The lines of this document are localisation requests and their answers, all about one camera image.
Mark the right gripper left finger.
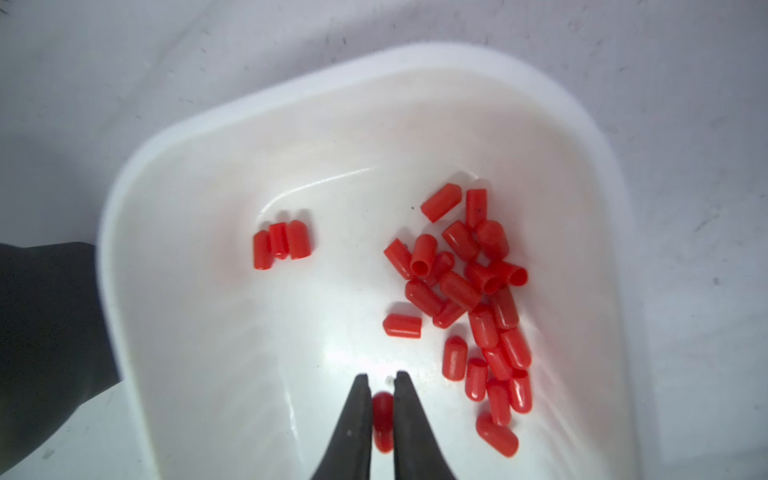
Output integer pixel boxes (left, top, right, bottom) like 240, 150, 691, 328
312, 374, 373, 480

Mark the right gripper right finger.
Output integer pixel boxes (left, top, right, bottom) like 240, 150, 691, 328
393, 371, 455, 480

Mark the black round screw base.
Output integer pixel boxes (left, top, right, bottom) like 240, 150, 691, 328
1, 242, 120, 471

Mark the pile of red sleeves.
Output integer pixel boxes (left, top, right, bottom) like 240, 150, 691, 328
253, 182, 532, 457

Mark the white plastic tray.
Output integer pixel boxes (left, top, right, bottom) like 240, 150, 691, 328
98, 43, 642, 479

